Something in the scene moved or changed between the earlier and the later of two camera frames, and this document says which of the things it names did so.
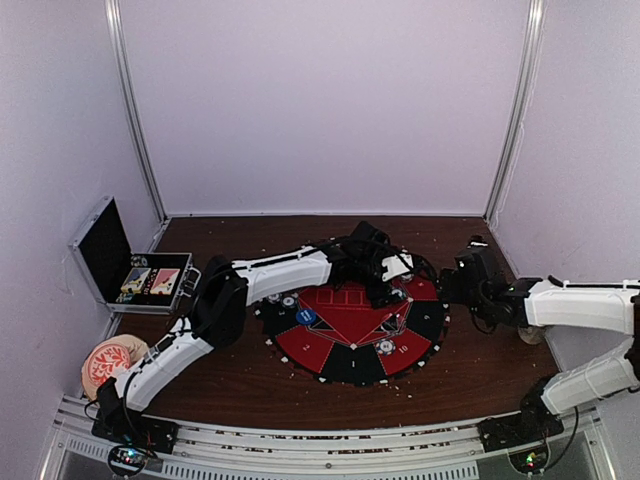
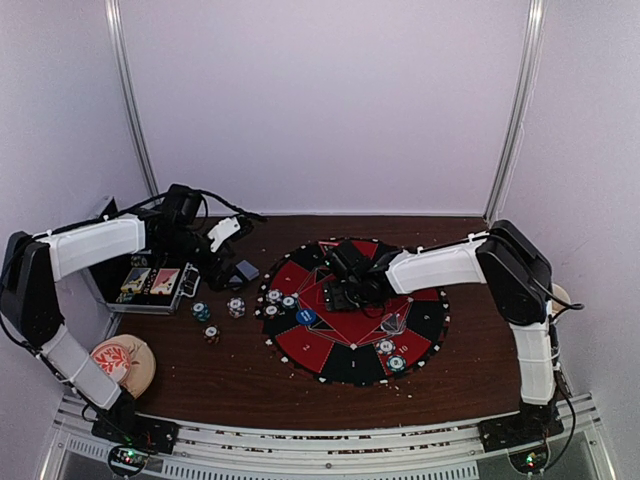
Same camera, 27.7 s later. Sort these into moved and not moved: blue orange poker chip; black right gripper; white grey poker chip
Moved: black right gripper
Not moved: white grey poker chip; blue orange poker chip
